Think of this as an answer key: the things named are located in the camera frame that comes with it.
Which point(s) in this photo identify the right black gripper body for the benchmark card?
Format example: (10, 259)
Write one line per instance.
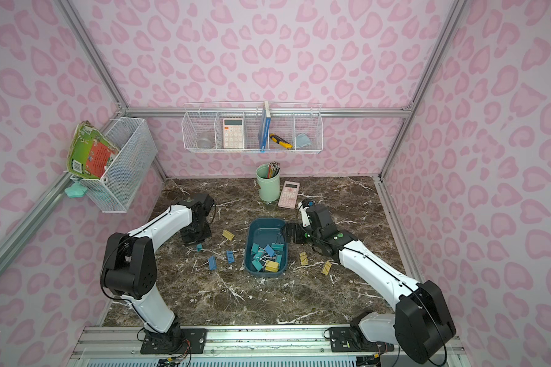
(303, 232)

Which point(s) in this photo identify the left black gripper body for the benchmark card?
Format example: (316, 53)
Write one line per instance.
(195, 234)

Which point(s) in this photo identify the yellow binder clip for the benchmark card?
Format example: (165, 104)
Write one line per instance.
(326, 268)
(303, 258)
(228, 235)
(271, 266)

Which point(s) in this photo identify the teal plastic storage box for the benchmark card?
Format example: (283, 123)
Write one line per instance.
(263, 232)

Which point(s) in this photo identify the blue binder clip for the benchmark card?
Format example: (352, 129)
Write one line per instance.
(270, 251)
(230, 257)
(212, 262)

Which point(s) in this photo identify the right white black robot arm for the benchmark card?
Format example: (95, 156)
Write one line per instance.
(421, 325)

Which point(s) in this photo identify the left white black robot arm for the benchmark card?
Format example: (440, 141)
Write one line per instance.
(129, 271)

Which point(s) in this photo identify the blue binder clip in box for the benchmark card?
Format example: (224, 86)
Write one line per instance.
(270, 251)

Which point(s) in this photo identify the yellow binder clip in box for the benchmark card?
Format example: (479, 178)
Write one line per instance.
(271, 266)

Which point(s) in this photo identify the pink calculator on table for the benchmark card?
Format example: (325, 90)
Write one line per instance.
(289, 195)

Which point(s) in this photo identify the clear tape roll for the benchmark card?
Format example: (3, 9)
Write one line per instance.
(205, 142)

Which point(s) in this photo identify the mint green pen cup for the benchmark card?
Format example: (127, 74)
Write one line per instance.
(268, 181)

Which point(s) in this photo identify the white orange calculator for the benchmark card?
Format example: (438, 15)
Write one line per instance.
(233, 133)

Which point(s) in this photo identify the white mesh side basket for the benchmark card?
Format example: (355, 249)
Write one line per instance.
(116, 190)

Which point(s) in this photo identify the light blue item in shelf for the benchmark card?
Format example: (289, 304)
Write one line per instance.
(302, 141)

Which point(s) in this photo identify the yellow black utility knife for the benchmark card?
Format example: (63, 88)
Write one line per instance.
(281, 142)

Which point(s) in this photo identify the blue book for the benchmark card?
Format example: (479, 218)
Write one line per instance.
(263, 134)

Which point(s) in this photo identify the green red booklet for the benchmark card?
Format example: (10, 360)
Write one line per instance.
(91, 152)

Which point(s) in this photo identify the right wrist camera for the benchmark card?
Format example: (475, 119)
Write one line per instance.
(303, 207)

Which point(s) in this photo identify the white wire wall shelf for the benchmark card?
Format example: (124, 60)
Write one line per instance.
(288, 120)

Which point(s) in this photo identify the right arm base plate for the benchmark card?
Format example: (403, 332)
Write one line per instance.
(350, 339)

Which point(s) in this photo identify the mint green wall hook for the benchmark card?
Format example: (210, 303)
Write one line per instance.
(76, 190)

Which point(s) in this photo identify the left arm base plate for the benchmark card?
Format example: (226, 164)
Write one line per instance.
(175, 342)

